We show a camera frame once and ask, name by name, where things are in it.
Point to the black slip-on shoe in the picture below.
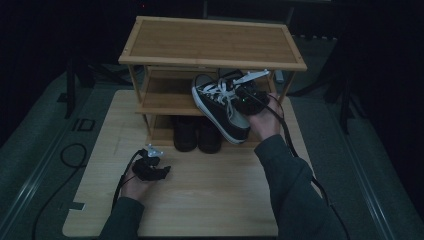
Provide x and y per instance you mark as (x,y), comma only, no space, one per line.
(184,133)
(210,136)

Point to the person's right hand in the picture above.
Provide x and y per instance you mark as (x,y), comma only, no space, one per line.
(266,123)

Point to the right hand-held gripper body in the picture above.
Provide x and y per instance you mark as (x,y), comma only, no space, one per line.
(251,100)

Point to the wooden shoe rack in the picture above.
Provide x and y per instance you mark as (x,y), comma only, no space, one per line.
(210,43)

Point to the grey metal bracket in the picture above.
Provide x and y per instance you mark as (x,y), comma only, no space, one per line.
(279,77)

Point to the person's left hand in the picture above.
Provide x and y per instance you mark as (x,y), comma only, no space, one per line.
(133,188)

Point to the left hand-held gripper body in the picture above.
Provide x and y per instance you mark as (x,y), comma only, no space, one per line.
(146,168)

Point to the black metal stand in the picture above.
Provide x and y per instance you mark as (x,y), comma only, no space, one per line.
(70,90)
(345,100)

